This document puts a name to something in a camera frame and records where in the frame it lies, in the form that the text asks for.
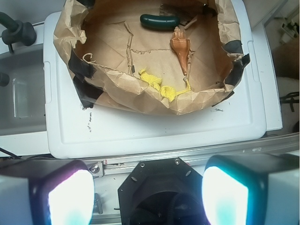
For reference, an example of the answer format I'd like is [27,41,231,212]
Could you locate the yellow knitted cloth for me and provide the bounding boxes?
[138,68,191,102]

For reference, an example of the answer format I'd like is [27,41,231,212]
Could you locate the black clamp knob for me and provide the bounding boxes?
[0,12,37,54]

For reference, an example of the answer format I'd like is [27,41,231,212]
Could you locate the dark green cucumber toy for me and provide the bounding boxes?
[140,14,180,30]

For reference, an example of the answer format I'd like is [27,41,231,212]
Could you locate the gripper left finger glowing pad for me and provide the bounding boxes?
[0,159,95,225]

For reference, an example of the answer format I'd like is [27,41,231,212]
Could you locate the small wooden stick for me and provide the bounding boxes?
[184,15,198,30]

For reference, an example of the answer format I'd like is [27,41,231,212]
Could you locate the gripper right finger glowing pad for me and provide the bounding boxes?
[202,153,300,225]

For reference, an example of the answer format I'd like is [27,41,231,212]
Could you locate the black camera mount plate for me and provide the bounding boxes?
[118,158,209,225]

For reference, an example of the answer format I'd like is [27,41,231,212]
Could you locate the black cables at right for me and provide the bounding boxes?
[280,91,300,113]

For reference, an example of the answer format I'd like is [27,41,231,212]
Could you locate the crumpled brown paper liner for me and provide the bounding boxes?
[53,0,250,115]

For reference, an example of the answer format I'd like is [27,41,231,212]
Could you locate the white plastic bin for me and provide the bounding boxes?
[43,0,267,158]

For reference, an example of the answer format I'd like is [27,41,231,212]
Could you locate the orange conch shell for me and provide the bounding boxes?
[170,26,191,75]

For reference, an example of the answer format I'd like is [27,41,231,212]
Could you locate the clear plastic container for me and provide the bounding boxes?
[12,78,45,119]

